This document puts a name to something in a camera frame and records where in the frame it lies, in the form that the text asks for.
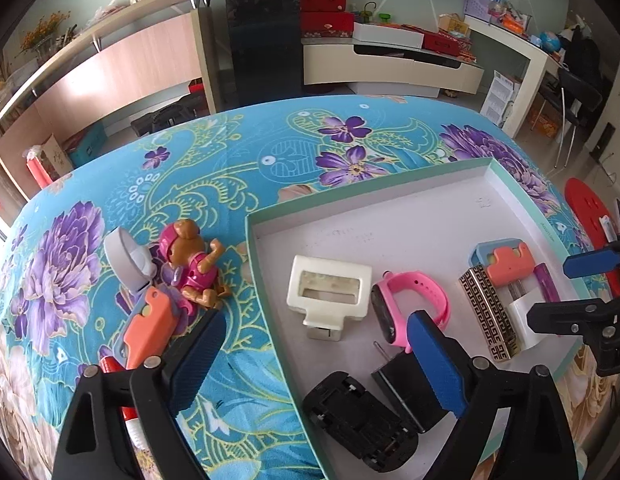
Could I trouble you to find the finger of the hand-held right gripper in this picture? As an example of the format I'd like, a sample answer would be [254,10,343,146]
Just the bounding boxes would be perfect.
[526,294,620,377]
[563,241,620,281]

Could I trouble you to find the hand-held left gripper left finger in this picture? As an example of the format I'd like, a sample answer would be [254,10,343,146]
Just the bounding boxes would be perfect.
[51,309,227,480]

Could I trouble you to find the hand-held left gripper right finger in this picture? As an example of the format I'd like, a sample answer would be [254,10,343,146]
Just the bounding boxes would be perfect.
[406,310,576,480]

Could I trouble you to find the purple lighter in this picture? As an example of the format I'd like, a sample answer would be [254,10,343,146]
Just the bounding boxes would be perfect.
[532,262,561,306]

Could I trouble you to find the white power adapter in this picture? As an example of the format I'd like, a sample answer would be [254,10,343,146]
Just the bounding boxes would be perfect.
[505,287,546,353]

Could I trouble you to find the black charger plug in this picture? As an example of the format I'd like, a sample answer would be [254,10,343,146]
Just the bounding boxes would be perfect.
[370,342,458,433]

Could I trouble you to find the gold patterned lighter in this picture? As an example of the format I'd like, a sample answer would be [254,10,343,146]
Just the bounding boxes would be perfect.
[457,266,522,363]

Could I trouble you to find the pink smartwatch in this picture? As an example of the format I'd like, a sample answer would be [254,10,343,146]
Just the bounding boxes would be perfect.
[370,270,451,353]

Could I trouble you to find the orange and blue clip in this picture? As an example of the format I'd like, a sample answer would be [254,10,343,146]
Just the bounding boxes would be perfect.
[469,240,536,288]

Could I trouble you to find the red glue tube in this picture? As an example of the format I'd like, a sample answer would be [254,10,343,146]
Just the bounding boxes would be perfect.
[100,355,151,453]

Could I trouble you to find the pink puppy toy figure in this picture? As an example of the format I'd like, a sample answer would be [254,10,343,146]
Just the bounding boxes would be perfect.
[157,219,231,318]

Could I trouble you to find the white smartwatch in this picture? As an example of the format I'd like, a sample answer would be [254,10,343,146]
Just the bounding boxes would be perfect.
[104,227,158,293]

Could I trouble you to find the white box lid teal rim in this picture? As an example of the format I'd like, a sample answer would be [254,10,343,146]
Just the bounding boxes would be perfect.
[244,156,598,480]

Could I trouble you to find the red plastic stool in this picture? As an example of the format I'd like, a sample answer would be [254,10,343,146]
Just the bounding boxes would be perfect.
[564,178,620,301]

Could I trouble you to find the cream plastic holder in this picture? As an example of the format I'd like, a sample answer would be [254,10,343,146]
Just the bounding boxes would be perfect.
[287,255,373,342]

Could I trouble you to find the black metal chair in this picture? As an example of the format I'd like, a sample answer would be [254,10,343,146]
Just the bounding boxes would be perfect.
[557,67,603,168]

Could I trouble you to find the white printed carton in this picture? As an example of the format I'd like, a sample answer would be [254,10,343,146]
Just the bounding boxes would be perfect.
[480,71,521,128]

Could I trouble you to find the floral teal bedsheet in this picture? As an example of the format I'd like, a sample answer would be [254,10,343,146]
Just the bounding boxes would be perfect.
[0,94,611,480]

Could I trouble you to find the black jacket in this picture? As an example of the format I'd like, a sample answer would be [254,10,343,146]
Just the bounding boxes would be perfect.
[570,25,603,81]

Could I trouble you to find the white corner desk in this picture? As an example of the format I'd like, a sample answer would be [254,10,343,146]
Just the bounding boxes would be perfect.
[462,12,566,138]

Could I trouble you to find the teal plastic crate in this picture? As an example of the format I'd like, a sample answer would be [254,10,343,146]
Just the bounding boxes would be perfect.
[65,122,108,168]

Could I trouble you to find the red paper bag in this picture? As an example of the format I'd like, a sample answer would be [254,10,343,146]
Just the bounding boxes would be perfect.
[24,155,53,188]

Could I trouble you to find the beige paper bag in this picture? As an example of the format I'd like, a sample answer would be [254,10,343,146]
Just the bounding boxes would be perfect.
[22,132,73,186]

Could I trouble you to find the red flat box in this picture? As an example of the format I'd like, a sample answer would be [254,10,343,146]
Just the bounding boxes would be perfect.
[422,30,466,56]

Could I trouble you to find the yellow cardboard box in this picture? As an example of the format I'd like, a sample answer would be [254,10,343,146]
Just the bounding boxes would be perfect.
[437,14,471,36]

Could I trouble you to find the white television cabinet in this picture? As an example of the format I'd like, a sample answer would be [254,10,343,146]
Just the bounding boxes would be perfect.
[302,35,486,98]

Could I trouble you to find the purple plastic basket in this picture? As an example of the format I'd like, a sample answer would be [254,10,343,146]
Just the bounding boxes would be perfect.
[462,0,496,23]

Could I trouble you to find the wooden bar counter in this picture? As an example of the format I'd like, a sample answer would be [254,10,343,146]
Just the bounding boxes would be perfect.
[0,0,226,201]

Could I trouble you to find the white flat box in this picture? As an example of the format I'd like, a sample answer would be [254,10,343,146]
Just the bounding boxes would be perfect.
[352,22,426,50]

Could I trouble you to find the black tea bar machine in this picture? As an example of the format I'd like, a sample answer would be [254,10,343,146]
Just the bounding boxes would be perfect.
[224,0,305,108]

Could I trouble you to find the red gift box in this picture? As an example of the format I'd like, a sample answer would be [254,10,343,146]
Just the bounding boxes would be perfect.
[301,10,356,40]

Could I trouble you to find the yellow flowers in vase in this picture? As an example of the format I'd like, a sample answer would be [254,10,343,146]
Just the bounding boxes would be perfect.
[17,10,73,61]

